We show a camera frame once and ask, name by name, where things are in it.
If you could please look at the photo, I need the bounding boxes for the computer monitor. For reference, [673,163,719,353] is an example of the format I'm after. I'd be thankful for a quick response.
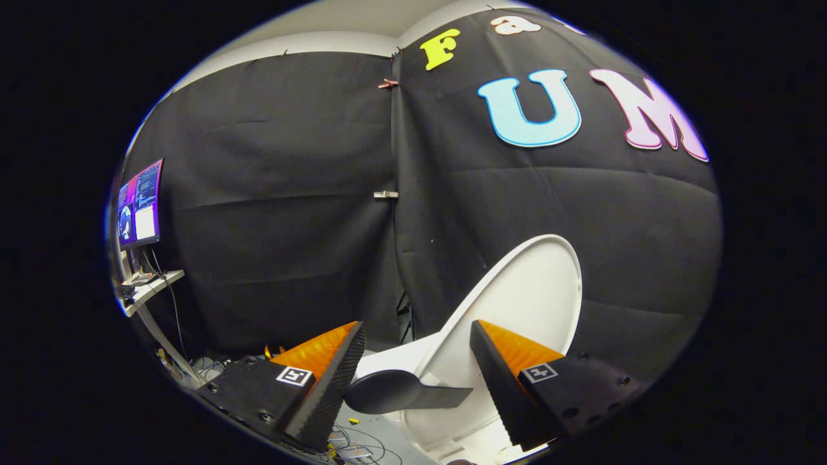
[117,158,165,251]

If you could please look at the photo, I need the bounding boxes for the black backdrop cloth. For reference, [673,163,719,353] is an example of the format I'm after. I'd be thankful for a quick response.
[120,6,723,388]

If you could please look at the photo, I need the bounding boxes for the white desk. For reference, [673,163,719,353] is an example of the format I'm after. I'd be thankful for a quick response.
[121,269,202,388]

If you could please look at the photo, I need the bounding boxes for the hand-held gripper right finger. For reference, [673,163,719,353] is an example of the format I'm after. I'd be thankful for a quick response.
[470,319,642,451]

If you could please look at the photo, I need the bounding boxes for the white toilet lid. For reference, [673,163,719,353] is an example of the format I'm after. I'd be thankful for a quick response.
[402,234,583,448]

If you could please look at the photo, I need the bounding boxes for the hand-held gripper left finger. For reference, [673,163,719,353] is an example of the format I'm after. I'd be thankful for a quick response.
[194,321,366,453]

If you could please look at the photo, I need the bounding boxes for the black lid handle tab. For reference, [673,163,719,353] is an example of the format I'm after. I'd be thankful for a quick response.
[342,369,474,415]

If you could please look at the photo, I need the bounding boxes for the black floor cable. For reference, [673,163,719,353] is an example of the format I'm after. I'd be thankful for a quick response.
[323,431,403,464]

